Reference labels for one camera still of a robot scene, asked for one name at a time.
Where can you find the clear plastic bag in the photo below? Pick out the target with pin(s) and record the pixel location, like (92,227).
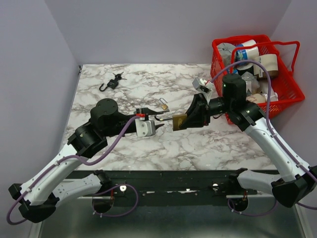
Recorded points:
(251,83)

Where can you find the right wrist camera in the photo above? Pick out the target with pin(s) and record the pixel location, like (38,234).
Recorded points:
(203,86)

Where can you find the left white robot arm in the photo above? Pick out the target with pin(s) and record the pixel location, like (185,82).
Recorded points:
(91,143)

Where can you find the white blue paper cup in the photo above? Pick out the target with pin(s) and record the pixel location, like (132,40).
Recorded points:
(247,54)

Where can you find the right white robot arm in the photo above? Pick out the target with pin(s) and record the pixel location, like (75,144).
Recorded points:
(296,178)

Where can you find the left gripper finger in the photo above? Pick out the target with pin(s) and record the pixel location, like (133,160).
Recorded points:
(154,113)
(159,127)

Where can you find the large brass padlock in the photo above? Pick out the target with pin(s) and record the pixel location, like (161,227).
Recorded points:
(177,121)

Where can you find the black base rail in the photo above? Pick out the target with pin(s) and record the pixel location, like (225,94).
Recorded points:
(174,188)

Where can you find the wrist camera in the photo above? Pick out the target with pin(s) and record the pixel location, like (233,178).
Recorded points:
(144,128)
(203,86)

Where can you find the beige lotion pump bottle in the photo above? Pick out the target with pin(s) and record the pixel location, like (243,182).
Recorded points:
(262,98)

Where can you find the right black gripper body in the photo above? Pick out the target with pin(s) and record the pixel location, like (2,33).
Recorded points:
(204,116)

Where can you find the grey crumpled bag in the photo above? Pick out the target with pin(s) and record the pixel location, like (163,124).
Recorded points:
(225,50)

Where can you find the beige tape roll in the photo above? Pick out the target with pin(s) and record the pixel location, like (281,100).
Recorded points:
(269,61)

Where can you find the red plastic basket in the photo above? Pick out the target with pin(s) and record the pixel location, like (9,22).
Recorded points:
(284,84)

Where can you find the small brass padlock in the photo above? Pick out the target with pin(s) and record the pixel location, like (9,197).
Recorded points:
(164,104)

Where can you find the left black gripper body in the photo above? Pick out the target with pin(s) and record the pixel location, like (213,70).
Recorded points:
(122,121)

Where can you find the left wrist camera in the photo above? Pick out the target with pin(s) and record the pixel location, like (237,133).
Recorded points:
(144,128)

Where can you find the black padlock with keys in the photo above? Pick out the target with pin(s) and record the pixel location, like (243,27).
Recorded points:
(113,83)

